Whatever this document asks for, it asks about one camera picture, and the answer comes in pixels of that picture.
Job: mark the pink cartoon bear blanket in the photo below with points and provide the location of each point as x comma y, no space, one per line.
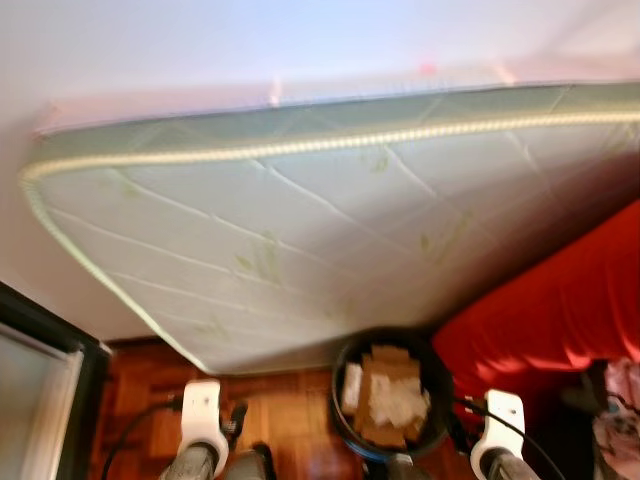
622,410

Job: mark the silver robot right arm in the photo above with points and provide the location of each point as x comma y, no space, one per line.
515,468

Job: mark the small white packet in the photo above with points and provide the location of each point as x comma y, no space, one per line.
352,388

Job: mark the brown cardboard piece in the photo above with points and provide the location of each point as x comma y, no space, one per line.
385,368

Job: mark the crumpled white paper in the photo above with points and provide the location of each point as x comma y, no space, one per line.
405,405

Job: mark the round black waste bin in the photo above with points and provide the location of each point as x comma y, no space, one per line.
395,338

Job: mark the white quilted mattress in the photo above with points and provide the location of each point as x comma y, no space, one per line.
300,230

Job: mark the red covered sofa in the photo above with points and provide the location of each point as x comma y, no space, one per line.
550,310

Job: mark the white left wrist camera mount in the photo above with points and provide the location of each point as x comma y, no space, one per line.
200,415

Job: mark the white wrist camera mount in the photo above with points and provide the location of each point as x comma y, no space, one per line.
200,415
500,430

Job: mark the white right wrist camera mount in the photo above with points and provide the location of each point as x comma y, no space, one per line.
500,430

